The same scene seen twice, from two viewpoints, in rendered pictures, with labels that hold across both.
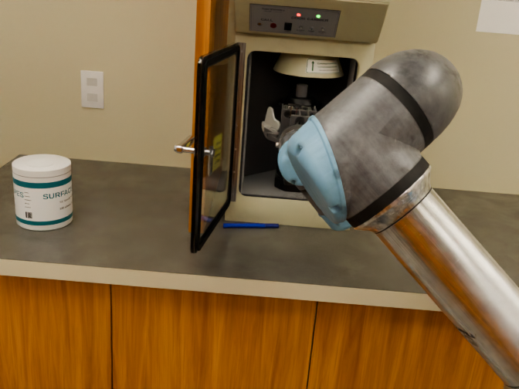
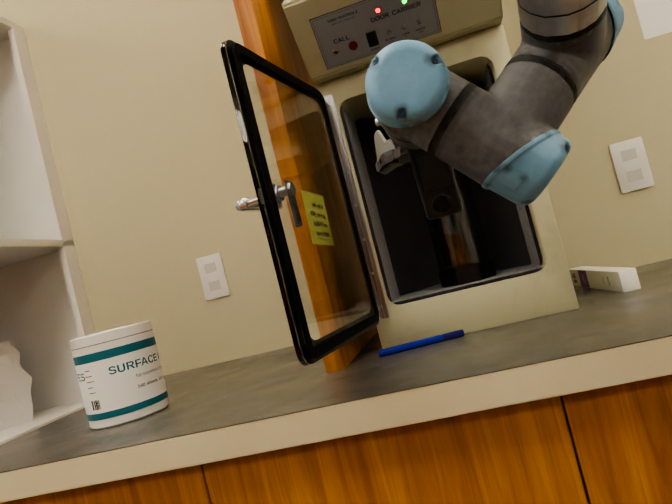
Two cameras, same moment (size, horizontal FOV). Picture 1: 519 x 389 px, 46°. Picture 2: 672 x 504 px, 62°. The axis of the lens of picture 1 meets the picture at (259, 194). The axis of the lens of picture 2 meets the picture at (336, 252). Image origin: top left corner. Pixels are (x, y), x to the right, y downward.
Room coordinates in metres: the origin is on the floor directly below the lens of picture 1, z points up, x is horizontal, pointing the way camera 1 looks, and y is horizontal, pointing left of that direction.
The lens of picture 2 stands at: (0.49, -0.07, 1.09)
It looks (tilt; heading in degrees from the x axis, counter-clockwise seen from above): 2 degrees up; 11
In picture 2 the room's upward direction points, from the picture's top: 14 degrees counter-clockwise
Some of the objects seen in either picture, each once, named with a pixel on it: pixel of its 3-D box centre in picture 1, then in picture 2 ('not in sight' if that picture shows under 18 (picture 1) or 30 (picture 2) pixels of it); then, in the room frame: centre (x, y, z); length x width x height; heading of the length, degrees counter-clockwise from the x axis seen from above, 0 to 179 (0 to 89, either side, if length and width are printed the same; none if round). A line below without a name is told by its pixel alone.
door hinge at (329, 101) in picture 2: (235, 126); (352, 206); (1.41, 0.07, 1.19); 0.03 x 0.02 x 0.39; 90
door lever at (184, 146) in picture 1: (192, 145); (268, 201); (1.19, 0.14, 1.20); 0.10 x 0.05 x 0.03; 170
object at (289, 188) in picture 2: (208, 160); (289, 204); (1.15, 0.11, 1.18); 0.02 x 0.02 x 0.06; 80
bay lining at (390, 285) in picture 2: (295, 117); (440, 188); (1.54, -0.08, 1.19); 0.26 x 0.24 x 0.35; 90
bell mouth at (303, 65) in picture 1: (309, 60); not in sight; (1.52, -0.10, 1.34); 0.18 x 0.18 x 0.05
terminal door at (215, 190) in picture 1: (215, 143); (312, 204); (1.25, 0.10, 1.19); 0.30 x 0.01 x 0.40; 170
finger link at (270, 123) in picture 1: (269, 120); (382, 150); (1.29, -0.01, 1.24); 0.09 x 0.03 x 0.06; 34
